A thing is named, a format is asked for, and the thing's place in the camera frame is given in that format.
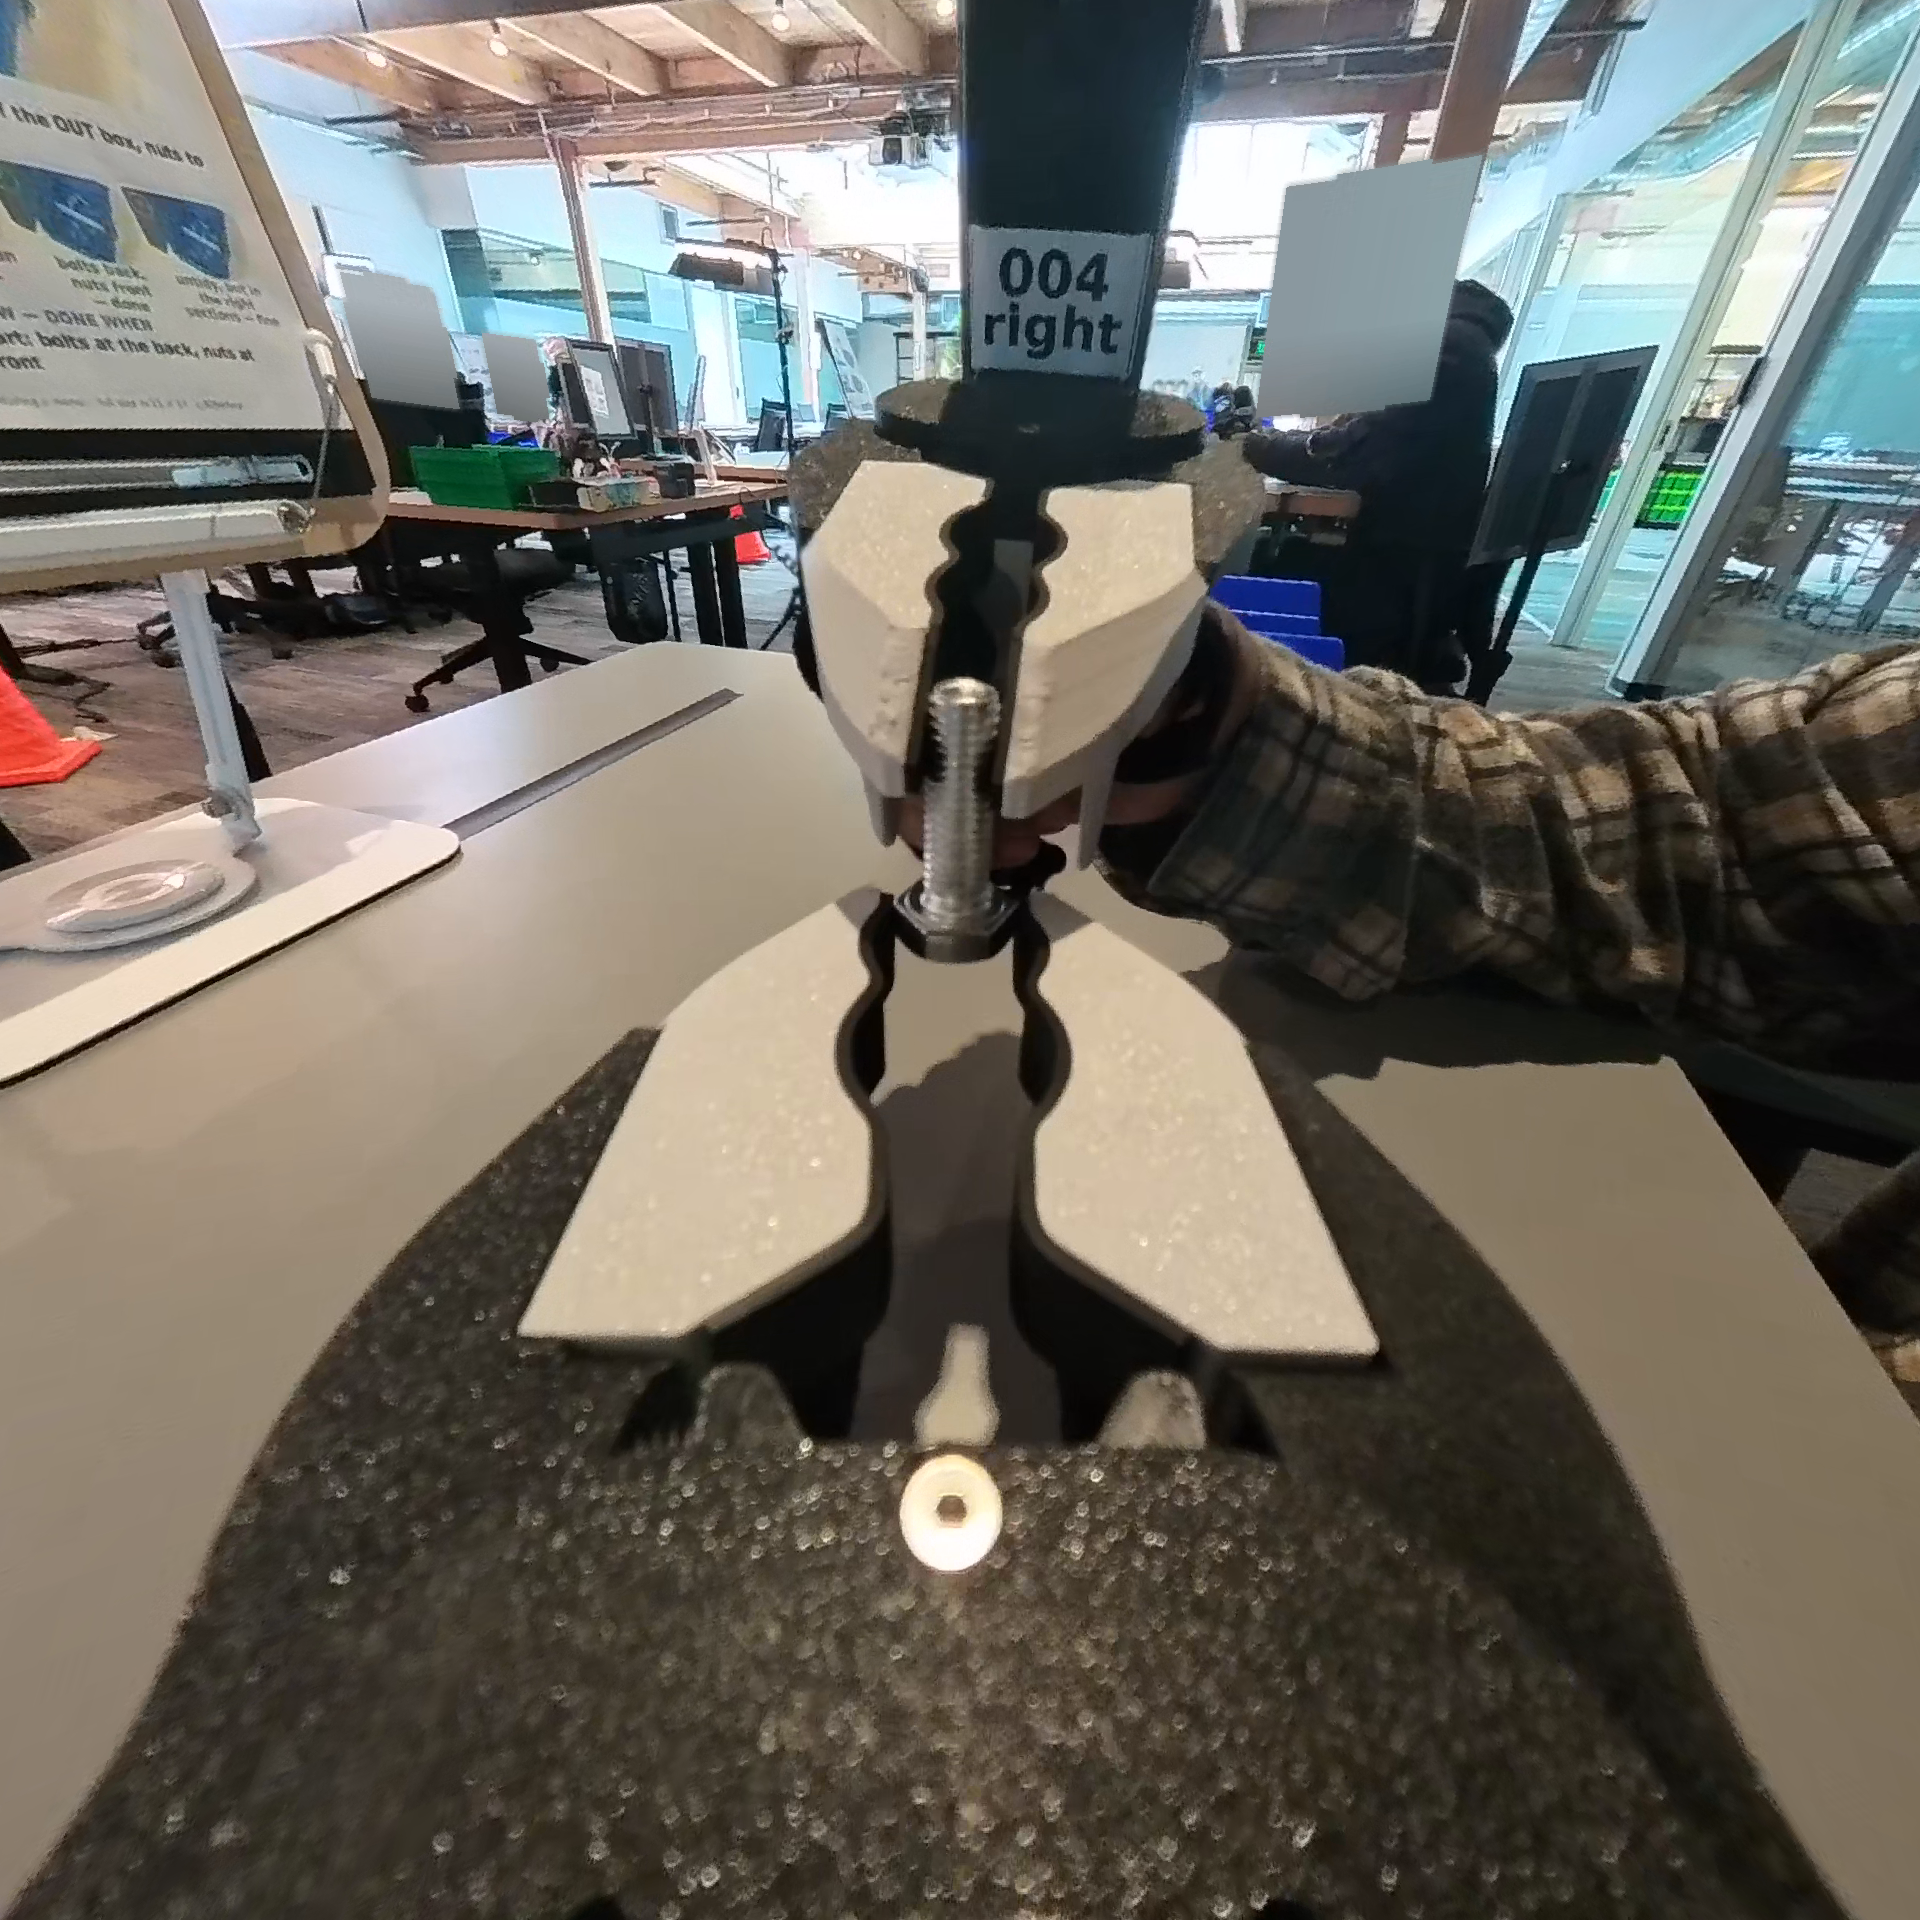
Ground person's right hand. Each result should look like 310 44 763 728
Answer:
1102 607 1251 834

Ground black computer monitor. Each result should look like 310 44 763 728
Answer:
616 336 681 455

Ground green plastic bins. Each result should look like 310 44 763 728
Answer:
410 444 561 511

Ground white document stand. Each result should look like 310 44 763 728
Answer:
0 0 464 1091

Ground monitor showing white page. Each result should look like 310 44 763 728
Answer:
559 336 643 447

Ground printed instruction sheet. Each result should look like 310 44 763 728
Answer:
0 0 328 432

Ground black tripod light stand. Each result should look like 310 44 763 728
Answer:
667 247 807 500

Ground wooden desk with black legs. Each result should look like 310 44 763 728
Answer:
383 480 793 695

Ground blue parts bin with divider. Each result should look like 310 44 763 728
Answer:
1207 568 1350 672

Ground person's right forearm plaid sleeve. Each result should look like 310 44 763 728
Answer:
1140 621 1920 1086

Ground silver hex bolt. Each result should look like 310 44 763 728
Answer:
897 679 1017 962

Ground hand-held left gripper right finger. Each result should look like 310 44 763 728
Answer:
1015 891 1383 1366

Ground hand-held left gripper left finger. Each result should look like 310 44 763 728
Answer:
516 883 895 1359

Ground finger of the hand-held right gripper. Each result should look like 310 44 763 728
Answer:
800 461 994 842
998 487 1211 872

